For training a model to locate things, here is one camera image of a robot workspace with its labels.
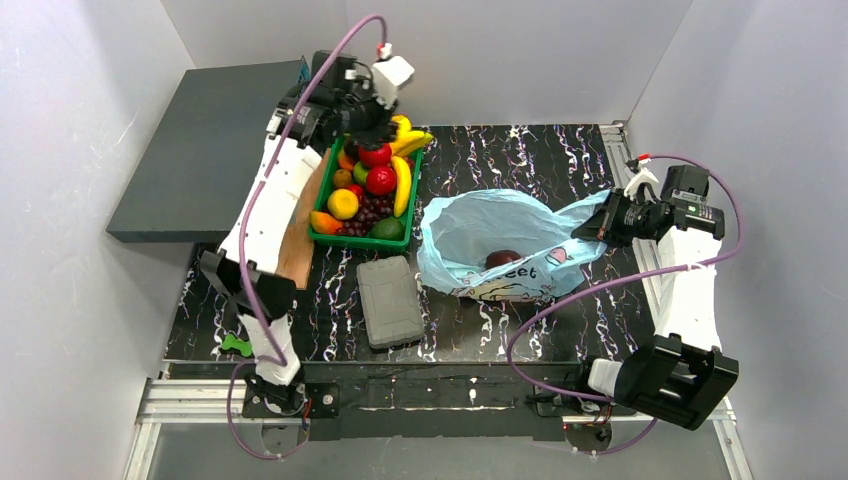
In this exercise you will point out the aluminium frame rail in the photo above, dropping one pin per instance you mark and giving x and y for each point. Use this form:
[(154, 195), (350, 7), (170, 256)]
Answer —
[(187, 402)]

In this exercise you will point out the orange fake mango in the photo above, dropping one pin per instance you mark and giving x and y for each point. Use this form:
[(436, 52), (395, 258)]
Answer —
[(324, 223)]

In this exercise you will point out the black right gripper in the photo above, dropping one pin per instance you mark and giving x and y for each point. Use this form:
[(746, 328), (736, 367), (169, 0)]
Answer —
[(613, 216)]

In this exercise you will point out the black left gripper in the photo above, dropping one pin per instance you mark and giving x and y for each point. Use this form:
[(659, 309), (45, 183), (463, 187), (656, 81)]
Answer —
[(374, 132)]

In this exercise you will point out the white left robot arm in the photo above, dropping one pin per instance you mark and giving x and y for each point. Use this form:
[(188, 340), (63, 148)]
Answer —
[(243, 267)]

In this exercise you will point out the wooden board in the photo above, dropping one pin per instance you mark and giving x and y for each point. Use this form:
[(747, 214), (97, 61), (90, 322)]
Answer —
[(295, 255)]

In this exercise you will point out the yellow fake banana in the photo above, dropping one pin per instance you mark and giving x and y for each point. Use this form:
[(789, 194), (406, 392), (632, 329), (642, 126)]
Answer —
[(408, 142), (403, 185)]

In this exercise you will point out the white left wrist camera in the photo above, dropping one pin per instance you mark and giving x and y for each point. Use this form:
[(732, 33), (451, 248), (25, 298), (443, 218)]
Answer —
[(390, 74)]

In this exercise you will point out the red fake pomegranate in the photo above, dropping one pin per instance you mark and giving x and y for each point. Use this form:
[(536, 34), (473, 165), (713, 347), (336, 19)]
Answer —
[(381, 181)]

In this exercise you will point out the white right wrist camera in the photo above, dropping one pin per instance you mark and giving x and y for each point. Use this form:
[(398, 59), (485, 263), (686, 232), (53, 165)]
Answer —
[(643, 180)]

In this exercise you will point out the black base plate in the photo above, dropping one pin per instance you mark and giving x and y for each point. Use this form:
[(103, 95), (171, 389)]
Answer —
[(361, 400)]

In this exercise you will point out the dark red fake apple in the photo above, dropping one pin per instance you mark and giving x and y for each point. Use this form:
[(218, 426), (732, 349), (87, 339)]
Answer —
[(501, 257)]

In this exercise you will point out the green fake avocado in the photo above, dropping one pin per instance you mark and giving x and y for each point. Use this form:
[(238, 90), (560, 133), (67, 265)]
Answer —
[(388, 229)]

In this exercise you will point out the green plastic fruit crate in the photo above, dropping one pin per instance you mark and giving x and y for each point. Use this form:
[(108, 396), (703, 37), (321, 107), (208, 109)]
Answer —
[(338, 175)]

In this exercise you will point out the yellow fake lemon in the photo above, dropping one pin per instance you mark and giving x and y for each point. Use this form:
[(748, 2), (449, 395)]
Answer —
[(343, 204)]

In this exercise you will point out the green bone-shaped toy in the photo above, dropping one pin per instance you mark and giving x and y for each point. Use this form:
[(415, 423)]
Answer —
[(231, 344)]

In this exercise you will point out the light blue plastic bag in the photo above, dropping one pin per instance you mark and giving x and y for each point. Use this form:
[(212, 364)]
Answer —
[(459, 232)]

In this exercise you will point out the dark grey network switch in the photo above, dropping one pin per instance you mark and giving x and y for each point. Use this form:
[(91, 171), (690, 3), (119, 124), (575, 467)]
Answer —
[(198, 167)]

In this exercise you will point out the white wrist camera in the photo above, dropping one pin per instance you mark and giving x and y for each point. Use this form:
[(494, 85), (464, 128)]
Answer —
[(390, 74), (643, 180)]

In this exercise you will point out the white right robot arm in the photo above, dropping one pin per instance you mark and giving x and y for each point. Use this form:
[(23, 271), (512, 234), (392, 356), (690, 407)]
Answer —
[(680, 375)]

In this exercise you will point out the dark fake grapes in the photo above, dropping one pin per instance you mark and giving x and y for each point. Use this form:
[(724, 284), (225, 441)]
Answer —
[(371, 211)]

